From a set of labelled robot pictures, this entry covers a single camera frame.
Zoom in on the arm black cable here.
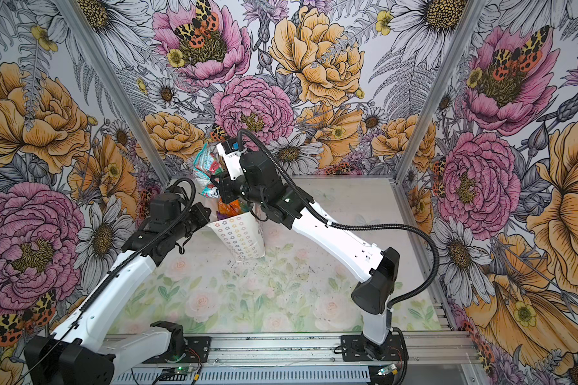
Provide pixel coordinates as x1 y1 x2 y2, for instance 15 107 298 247
237 128 440 309
21 177 197 376

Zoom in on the left aluminium frame post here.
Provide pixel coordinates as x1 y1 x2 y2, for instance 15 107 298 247
56 1 172 186

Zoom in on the orange snack packet back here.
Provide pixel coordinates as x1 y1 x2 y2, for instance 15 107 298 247
217 200 244 220

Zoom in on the white paper bag with cartoon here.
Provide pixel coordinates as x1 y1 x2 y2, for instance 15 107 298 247
207 199 265 261

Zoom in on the aluminium front rail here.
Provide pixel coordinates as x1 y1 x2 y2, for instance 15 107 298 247
63 327 478 373

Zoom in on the aluminium frame post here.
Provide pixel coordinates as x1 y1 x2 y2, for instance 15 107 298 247
395 0 486 184
56 1 172 186

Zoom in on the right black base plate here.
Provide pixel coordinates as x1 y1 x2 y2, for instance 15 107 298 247
340 333 408 362

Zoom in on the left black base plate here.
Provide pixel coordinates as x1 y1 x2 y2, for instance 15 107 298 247
144 336 212 364

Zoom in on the teal Fox's candy packet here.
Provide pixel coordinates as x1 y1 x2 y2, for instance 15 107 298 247
193 144 223 199

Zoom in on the right aluminium frame post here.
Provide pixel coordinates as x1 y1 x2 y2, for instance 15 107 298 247
395 0 486 184

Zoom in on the green circuit board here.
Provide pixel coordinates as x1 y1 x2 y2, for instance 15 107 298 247
377 364 398 376
163 366 197 382

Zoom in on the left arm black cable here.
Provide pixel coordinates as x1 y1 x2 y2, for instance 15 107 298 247
21 177 197 376

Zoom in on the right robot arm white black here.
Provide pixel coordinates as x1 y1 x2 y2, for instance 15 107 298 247
212 144 400 361

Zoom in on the left green circuit board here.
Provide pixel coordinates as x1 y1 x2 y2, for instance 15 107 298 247
163 366 197 382

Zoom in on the white vented cable duct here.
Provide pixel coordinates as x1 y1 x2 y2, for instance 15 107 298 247
112 366 371 384

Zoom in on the right green circuit board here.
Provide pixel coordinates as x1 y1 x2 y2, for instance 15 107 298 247
377 364 398 376

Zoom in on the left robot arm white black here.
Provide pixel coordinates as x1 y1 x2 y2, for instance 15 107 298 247
24 192 211 384

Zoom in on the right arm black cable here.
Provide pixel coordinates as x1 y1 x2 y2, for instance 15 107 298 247
237 128 440 309

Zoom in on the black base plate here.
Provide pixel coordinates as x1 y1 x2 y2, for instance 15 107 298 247
340 333 408 362
144 336 212 364

